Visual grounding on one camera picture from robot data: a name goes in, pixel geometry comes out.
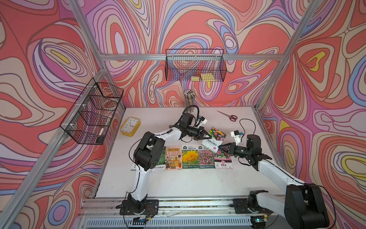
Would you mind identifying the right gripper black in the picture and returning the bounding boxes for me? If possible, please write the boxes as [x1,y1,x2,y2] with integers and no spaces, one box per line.
[218,142,251,158]

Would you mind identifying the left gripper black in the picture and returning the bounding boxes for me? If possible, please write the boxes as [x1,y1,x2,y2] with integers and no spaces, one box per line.
[185,127,212,141]

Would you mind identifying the mixed aster seed packet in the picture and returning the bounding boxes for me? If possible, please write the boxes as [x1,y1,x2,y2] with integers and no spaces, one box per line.
[214,150,233,169]

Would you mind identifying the small pink flower seed packet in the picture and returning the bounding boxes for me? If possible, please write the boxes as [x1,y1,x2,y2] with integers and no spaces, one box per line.
[201,127,227,153]

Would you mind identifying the yellow sunflower seed packet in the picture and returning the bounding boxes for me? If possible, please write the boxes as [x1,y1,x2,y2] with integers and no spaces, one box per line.
[182,145,199,169]

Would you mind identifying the pink flower field seed packet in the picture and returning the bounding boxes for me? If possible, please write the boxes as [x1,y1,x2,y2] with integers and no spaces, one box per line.
[198,146,215,169]

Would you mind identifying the orange shop seed packet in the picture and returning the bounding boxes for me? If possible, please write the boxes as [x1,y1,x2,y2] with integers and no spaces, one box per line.
[165,146,182,170]

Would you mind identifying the dark green melon seed packet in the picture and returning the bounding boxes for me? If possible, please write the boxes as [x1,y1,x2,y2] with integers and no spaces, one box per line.
[152,147,166,172]

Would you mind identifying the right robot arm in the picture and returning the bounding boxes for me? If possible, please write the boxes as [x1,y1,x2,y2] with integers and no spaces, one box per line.
[219,135,330,229]

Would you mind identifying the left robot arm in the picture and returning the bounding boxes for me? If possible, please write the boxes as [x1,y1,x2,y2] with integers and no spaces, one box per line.
[120,112,212,215]

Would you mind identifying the pencil cup with pencils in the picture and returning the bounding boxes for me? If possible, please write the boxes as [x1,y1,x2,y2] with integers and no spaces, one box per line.
[184,90,195,113]

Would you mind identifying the yellow sticky notes small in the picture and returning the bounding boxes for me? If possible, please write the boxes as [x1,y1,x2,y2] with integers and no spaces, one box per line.
[191,76,200,82]

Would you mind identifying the yellow sticky notes large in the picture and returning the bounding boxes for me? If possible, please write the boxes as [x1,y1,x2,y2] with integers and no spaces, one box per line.
[200,73,215,82]

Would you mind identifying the yellow square clock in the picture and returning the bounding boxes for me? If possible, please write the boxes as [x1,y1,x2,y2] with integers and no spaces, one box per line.
[120,117,141,137]

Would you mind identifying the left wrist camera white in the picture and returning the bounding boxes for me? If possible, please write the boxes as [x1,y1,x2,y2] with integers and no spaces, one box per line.
[196,116,207,127]

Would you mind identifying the red handled scissors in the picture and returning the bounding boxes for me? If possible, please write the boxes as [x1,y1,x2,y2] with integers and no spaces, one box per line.
[218,111,238,122]

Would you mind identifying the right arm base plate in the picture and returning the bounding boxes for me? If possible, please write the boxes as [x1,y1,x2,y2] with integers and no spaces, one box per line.
[229,198,273,215]

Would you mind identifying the aluminium front rail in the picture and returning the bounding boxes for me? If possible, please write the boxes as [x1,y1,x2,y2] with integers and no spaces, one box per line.
[78,196,314,217]

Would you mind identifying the back black wire basket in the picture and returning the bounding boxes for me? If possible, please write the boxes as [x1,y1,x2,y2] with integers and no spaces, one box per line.
[165,48,227,82]

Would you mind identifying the black wire basket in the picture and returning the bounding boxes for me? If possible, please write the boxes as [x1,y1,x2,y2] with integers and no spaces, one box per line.
[165,48,227,82]
[60,79,124,145]

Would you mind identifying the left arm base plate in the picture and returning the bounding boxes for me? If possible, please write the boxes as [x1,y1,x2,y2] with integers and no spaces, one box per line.
[120,199,159,216]

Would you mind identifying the left black wire basket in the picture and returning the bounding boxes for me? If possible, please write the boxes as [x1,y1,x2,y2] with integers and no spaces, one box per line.
[60,79,124,145]

